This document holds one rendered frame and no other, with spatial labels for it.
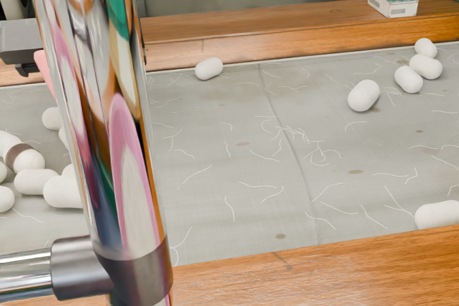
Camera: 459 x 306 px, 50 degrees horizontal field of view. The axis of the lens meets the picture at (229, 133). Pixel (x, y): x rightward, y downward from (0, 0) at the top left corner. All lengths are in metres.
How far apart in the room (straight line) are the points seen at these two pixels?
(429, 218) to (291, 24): 0.33
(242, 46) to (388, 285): 0.35
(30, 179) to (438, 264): 0.26
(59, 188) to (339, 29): 0.36
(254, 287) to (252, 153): 0.16
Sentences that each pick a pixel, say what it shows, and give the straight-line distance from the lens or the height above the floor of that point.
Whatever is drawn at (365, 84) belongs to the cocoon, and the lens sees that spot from 0.45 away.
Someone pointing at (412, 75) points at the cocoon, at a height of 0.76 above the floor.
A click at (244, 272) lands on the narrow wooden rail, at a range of 0.26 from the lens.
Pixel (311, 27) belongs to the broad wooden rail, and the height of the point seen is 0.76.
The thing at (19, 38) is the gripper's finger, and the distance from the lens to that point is 0.38.
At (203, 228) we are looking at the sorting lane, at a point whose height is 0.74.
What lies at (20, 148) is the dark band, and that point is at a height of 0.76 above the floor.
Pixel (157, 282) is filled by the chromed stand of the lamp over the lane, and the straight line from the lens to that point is 0.16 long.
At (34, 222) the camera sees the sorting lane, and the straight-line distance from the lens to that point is 0.36.
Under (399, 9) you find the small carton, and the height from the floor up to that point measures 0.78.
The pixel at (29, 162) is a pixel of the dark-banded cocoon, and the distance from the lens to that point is 0.38.
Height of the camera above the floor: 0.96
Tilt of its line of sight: 32 degrees down
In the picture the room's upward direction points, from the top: 2 degrees counter-clockwise
